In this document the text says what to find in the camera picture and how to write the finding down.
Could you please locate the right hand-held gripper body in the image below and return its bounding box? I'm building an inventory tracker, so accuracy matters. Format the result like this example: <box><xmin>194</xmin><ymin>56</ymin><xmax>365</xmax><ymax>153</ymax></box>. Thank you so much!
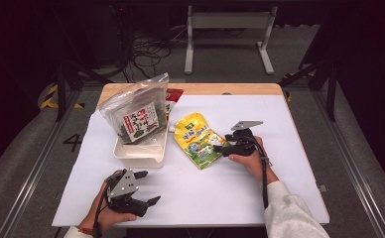
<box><xmin>224</xmin><ymin>120</ymin><xmax>265</xmax><ymax>158</ymax></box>

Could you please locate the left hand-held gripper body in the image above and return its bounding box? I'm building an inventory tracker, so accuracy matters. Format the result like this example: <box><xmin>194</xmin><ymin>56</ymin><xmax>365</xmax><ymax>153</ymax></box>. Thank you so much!
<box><xmin>105</xmin><ymin>168</ymin><xmax>149</xmax><ymax>218</ymax></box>

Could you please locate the white plastic storage box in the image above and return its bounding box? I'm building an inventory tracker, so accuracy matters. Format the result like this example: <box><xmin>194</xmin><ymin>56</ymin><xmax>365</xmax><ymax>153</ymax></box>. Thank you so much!
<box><xmin>112</xmin><ymin>122</ymin><xmax>171</xmax><ymax>170</ymax></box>

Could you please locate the yellow green spout pouch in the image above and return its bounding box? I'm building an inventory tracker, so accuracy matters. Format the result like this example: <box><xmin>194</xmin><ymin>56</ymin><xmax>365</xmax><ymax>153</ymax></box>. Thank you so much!
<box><xmin>168</xmin><ymin>111</ymin><xmax>231</xmax><ymax>171</ymax></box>

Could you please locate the clear bag of dried seaweed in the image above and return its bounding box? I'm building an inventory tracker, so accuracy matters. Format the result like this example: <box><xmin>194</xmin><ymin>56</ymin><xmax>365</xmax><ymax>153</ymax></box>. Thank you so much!
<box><xmin>97</xmin><ymin>72</ymin><xmax>171</xmax><ymax>145</ymax></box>

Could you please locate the red white seasoning bag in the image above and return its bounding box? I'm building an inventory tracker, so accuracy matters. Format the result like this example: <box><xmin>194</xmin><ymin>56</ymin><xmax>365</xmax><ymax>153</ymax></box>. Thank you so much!
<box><xmin>164</xmin><ymin>87</ymin><xmax>185</xmax><ymax>122</ymax></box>

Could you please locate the person's right hand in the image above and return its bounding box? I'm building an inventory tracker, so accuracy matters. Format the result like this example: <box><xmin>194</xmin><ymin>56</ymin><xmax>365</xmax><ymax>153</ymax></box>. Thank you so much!
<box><xmin>227</xmin><ymin>135</ymin><xmax>280</xmax><ymax>184</ymax></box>

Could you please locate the person's left hand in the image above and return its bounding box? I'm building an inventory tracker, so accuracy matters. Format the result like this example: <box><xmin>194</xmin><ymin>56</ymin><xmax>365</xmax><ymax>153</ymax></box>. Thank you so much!
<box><xmin>79</xmin><ymin>170</ymin><xmax>137</xmax><ymax>232</ymax></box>

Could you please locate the white table mat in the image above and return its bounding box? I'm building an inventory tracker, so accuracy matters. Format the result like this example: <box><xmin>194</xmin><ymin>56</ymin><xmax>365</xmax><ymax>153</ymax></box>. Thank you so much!
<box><xmin>52</xmin><ymin>94</ymin><xmax>330</xmax><ymax>229</ymax></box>

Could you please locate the black metal stand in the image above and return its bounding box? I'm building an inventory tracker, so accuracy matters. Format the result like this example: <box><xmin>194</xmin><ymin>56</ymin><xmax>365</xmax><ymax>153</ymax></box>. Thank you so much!
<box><xmin>279</xmin><ymin>59</ymin><xmax>339</xmax><ymax>122</ymax></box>
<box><xmin>53</xmin><ymin>59</ymin><xmax>116</xmax><ymax>122</ymax></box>

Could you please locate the black yellow hazard tape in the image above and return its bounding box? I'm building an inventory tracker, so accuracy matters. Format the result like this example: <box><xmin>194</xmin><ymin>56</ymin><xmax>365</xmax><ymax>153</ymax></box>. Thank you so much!
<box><xmin>40</xmin><ymin>83</ymin><xmax>85</xmax><ymax>110</ymax></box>

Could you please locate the left hand-held gripper black cable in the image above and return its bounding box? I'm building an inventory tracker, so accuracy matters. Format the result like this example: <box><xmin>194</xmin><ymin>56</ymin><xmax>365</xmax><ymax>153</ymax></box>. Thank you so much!
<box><xmin>93</xmin><ymin>177</ymin><xmax>116</xmax><ymax>238</ymax></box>

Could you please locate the hand-held gripper black cable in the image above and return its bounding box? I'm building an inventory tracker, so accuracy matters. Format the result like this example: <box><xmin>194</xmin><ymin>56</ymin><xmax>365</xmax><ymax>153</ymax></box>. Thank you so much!
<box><xmin>93</xmin><ymin>177</ymin><xmax>116</xmax><ymax>238</ymax></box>
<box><xmin>250</xmin><ymin>134</ymin><xmax>274</xmax><ymax>210</ymax></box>

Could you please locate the right hand-held gripper black cable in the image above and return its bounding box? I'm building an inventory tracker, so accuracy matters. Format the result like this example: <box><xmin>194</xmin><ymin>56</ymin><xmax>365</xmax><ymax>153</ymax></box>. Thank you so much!
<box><xmin>250</xmin><ymin>134</ymin><xmax>274</xmax><ymax>210</ymax></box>

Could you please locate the aluminium floor rail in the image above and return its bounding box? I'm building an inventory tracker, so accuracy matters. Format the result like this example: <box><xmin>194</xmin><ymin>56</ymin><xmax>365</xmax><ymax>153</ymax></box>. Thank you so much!
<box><xmin>312</xmin><ymin>88</ymin><xmax>385</xmax><ymax>238</ymax></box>
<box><xmin>0</xmin><ymin>88</ymin><xmax>83</xmax><ymax>238</ymax></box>

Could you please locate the white metal stand frame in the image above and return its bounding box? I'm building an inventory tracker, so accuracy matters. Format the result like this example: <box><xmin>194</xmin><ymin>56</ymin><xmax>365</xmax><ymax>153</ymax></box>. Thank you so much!
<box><xmin>184</xmin><ymin>4</ymin><xmax>279</xmax><ymax>75</ymax></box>

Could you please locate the tangle of black floor cables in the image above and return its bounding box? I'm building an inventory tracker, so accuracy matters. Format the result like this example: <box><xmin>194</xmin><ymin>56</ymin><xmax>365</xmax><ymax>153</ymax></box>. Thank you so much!
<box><xmin>109</xmin><ymin>6</ymin><xmax>173</xmax><ymax>84</ymax></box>

